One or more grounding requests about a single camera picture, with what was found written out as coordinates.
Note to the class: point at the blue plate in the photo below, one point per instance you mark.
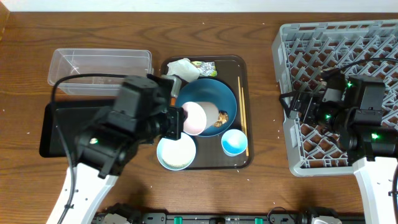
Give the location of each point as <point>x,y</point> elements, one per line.
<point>213,91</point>

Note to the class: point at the clear plastic bin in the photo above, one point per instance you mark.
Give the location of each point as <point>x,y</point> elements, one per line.
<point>66,62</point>

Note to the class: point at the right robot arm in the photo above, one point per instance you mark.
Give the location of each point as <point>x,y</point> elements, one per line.
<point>352,108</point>

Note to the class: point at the dark brown serving tray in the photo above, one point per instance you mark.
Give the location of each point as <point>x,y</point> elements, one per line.
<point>210,154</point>

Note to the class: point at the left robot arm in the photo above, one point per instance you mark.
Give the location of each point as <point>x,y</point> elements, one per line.
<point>141,112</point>

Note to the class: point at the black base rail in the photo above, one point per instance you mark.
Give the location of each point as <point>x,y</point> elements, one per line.
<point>122,213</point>

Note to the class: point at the green foil snack wrapper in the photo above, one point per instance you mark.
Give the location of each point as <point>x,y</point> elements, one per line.
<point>206,69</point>

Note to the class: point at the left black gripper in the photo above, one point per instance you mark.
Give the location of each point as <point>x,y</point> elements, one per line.
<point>180,115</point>

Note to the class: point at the white tissue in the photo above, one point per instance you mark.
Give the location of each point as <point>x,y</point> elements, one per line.
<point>184,69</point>

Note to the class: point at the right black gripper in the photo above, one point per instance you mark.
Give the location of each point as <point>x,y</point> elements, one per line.
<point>312,100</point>

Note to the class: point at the brown food scrap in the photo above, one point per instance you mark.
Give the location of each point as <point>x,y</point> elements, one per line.
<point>223,118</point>

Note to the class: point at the light blue cup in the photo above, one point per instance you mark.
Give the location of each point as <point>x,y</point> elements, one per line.
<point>234,142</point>

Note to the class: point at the light blue rice bowl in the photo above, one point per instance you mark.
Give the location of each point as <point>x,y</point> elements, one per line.
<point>176,154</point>

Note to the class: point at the grey dishwasher rack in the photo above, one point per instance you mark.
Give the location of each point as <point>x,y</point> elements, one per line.
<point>301,52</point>

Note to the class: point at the pink cup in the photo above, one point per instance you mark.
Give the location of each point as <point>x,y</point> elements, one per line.
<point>200,116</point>

